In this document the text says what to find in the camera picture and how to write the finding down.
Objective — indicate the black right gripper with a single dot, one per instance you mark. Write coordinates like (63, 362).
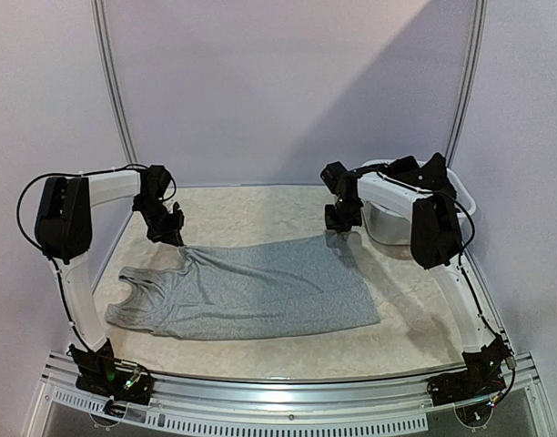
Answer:
(340, 218)

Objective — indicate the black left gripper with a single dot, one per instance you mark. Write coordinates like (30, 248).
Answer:
(172, 234)

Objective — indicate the grey t-shirt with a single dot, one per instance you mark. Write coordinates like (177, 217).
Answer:
(281, 289)

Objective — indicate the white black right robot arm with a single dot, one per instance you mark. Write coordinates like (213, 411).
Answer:
(441, 252)

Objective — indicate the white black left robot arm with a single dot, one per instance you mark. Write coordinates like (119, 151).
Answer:
(64, 231)

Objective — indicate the translucent white laundry basket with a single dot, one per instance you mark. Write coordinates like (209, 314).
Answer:
(393, 209)

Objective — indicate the black garment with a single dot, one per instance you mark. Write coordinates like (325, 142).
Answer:
(432, 175)

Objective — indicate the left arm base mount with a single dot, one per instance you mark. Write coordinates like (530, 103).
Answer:
(101, 373)

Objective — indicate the aluminium front rail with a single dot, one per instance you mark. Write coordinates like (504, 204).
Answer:
(192, 406)

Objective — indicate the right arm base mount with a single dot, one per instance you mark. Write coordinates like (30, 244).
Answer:
(472, 383)

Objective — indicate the aluminium right corner post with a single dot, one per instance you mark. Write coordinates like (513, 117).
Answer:
(471, 61)

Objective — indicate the aluminium corner post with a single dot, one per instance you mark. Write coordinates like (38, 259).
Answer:
(471, 61)
(108, 64)

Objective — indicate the aluminium left corner post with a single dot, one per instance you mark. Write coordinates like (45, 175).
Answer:
(108, 64)

